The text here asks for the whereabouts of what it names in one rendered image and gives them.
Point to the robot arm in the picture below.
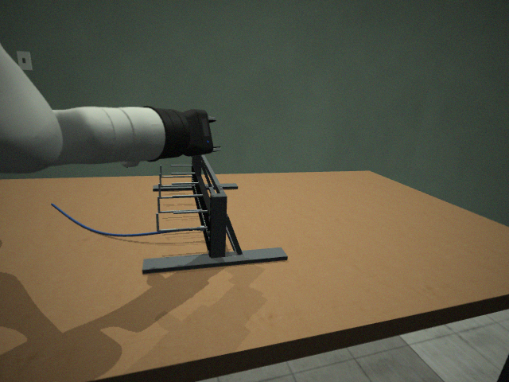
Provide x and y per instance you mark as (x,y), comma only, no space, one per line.
(31,132)

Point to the dark grey metal rack with cable rings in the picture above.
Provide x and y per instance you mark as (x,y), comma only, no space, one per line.
(215,224)

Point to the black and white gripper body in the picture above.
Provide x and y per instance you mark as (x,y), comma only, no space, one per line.
(167,133)

